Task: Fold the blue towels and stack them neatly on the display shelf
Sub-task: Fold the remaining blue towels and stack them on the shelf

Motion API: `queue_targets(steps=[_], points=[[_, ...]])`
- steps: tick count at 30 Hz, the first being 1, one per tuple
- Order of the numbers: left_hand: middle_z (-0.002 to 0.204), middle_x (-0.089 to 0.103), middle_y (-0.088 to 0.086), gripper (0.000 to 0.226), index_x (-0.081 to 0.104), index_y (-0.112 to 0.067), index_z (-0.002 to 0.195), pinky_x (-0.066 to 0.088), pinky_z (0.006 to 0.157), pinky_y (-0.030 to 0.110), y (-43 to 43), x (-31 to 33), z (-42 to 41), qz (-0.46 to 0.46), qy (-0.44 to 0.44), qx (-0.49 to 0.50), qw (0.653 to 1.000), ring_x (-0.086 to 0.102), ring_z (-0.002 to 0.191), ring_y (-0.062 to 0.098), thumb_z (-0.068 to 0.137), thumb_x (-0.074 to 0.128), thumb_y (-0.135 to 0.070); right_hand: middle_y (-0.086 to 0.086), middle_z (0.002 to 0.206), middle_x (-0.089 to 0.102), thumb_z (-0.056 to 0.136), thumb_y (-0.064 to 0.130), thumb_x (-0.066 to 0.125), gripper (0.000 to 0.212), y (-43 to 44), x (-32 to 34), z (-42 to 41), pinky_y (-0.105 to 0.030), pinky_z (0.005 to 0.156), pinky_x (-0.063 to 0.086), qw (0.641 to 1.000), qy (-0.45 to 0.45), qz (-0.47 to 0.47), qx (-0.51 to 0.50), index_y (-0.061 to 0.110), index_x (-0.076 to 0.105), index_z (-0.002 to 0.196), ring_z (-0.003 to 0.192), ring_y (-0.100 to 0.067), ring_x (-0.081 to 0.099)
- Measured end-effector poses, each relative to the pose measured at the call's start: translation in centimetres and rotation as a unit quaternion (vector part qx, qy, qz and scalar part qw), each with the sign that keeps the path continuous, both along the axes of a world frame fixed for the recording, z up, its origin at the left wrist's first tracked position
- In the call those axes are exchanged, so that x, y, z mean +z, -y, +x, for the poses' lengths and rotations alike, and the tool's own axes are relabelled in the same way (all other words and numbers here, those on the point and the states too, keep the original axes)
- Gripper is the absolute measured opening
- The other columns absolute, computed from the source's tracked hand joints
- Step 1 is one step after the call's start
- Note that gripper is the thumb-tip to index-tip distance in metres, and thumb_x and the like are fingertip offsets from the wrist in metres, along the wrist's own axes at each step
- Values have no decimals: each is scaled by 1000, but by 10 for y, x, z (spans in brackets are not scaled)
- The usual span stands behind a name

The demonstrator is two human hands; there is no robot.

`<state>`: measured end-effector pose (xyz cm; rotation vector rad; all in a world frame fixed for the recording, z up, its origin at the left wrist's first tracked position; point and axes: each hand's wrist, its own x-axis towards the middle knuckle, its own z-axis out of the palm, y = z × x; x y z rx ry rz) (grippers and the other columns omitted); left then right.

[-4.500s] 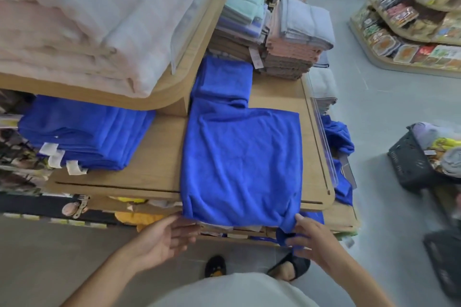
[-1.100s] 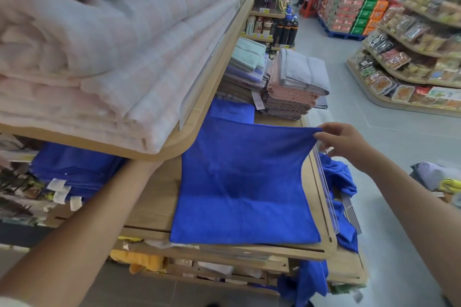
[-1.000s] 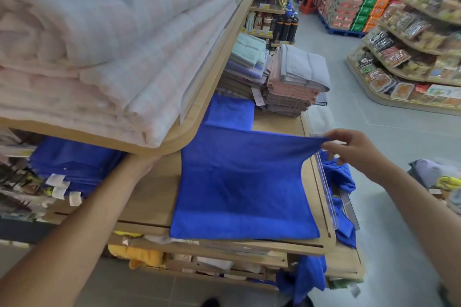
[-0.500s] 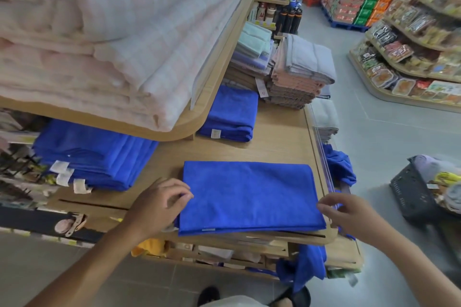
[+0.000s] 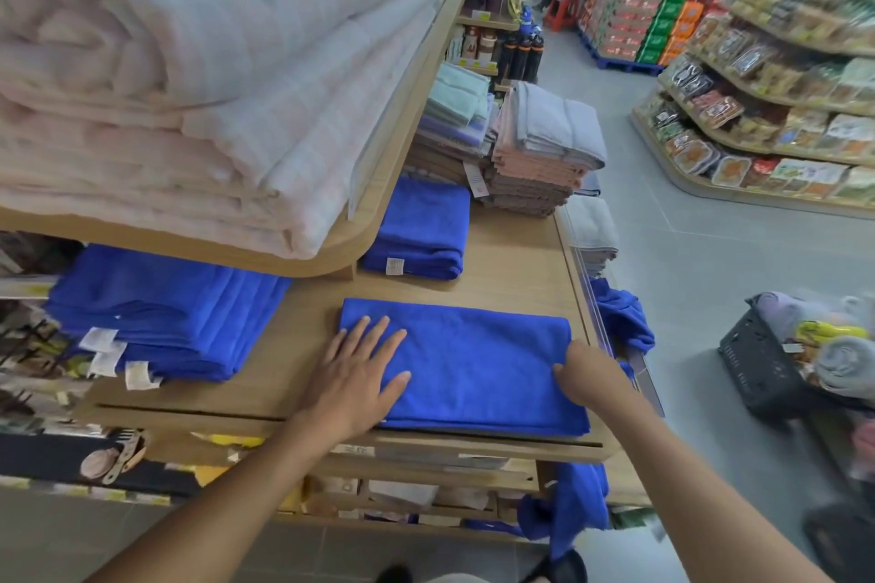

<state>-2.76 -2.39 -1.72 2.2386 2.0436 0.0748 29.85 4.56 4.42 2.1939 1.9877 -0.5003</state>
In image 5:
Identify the stack of red green cartons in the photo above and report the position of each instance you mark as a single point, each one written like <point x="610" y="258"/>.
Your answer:
<point x="642" y="8"/>

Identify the person's left middle finger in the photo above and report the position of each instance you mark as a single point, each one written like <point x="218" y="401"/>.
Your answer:
<point x="379" y="340"/>

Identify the person's right thumb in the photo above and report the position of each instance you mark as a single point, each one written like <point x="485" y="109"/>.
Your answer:
<point x="566" y="374"/>

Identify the clear acrylic table rail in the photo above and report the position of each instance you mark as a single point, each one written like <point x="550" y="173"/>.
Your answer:
<point x="601" y="323"/>

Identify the person's black shoe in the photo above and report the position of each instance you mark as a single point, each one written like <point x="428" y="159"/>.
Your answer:
<point x="557" y="569"/>

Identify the wooden display table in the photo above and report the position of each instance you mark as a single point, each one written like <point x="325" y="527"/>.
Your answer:
<point x="519" y="261"/>

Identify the rack of small packaged goods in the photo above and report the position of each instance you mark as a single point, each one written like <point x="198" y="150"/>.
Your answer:
<point x="34" y="343"/>

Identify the crumpled hanging blue towel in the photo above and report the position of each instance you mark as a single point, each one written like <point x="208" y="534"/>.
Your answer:
<point x="625" y="316"/>

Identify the person's left hand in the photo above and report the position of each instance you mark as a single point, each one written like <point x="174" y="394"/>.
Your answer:
<point x="345" y="391"/>

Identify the blue towel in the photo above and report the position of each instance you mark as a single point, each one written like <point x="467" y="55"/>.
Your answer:
<point x="625" y="316"/>
<point x="478" y="364"/>

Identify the grey folded towel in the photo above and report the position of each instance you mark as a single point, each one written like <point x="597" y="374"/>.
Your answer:
<point x="591" y="227"/>

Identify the black shopping basket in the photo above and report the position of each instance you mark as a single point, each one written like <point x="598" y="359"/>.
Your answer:
<point x="759" y="364"/>

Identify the stack of pastel towels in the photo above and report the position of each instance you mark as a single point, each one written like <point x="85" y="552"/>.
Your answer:
<point x="454" y="118"/>

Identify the person's right forearm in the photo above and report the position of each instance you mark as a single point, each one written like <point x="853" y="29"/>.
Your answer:
<point x="690" y="494"/>

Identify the person's left thumb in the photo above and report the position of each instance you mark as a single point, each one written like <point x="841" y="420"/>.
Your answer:
<point x="395" y="388"/>

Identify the blue towel draped below table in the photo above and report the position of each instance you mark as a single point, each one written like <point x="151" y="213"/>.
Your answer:
<point x="578" y="507"/>

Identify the stack of pink brown towels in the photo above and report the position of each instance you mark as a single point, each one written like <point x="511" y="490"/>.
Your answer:
<point x="540" y="159"/>

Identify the red plastic stool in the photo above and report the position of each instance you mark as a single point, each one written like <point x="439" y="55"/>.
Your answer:
<point x="562" y="12"/>

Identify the yellow packet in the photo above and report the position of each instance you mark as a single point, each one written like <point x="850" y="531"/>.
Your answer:
<point x="830" y="331"/>

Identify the lavender folded towel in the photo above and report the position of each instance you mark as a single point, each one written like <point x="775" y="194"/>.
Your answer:
<point x="779" y="310"/>

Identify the stack of blue towels with tags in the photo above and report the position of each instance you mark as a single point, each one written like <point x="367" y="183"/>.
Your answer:
<point x="164" y="309"/>

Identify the person's right hand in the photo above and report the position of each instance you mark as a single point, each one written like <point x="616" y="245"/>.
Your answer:
<point x="598" y="377"/>

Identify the person's left forearm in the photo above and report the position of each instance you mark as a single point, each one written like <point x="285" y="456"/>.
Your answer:
<point x="225" y="500"/>

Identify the pile of pale folded quilts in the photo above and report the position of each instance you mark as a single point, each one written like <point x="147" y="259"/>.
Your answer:
<point x="178" y="70"/>

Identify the row of black bottles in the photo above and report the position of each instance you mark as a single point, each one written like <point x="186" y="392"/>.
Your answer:
<point x="521" y="56"/>

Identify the small pile of blue towels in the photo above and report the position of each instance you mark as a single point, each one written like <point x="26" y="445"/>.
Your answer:
<point x="424" y="227"/>

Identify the grey rolled towel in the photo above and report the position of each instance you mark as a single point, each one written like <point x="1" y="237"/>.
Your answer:
<point x="847" y="364"/>

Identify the person's left little finger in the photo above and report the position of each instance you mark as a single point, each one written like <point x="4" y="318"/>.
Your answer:
<point x="336" y="345"/>

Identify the wooden snack shelf unit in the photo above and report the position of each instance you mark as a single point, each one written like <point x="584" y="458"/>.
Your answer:
<point x="772" y="97"/>

